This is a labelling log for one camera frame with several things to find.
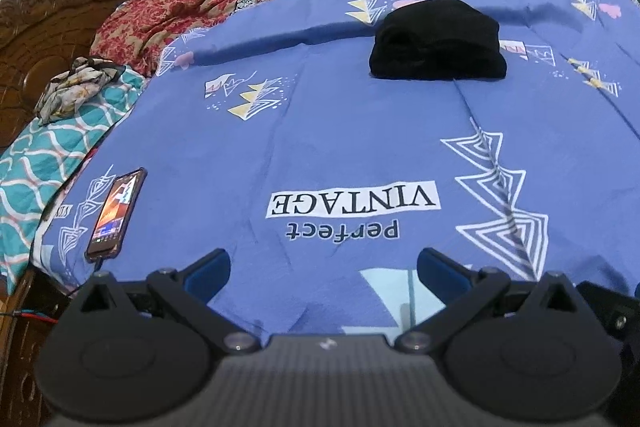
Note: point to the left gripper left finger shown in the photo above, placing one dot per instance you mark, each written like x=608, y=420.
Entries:
x=184, y=295

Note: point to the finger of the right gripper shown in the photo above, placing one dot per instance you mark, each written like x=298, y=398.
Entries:
x=617, y=313

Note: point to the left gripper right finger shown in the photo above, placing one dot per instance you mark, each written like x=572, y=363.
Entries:
x=466, y=294

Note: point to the black pants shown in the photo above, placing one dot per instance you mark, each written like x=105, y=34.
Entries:
x=437, y=40

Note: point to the smartphone with lit screen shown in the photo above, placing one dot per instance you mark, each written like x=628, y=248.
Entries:
x=108, y=233

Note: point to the teal patterned pillow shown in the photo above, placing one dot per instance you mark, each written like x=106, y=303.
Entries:
x=43, y=157

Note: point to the crumpled grey floral cloth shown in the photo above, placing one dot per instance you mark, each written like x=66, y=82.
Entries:
x=66, y=92

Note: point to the carved wooden headboard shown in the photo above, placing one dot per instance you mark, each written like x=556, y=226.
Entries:
x=40, y=39

